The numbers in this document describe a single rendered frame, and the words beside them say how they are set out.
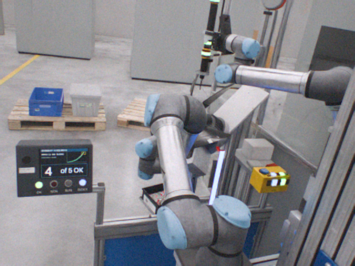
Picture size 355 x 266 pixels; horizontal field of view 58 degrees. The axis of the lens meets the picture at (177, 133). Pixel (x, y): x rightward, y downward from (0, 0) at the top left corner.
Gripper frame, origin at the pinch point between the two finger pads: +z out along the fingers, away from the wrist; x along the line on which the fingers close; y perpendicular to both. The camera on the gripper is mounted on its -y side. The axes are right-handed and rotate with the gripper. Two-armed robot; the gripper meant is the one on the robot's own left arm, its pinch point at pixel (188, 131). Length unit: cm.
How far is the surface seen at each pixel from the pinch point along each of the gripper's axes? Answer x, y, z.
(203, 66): -31.8, -0.3, 10.0
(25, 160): -5, 18, -77
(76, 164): -1, 8, -63
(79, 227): 107, 101, 6
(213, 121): 0.5, -0.7, 24.9
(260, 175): 15.4, -38.1, 5.9
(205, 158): 18.8, -3.6, 13.7
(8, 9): -70, 1176, 564
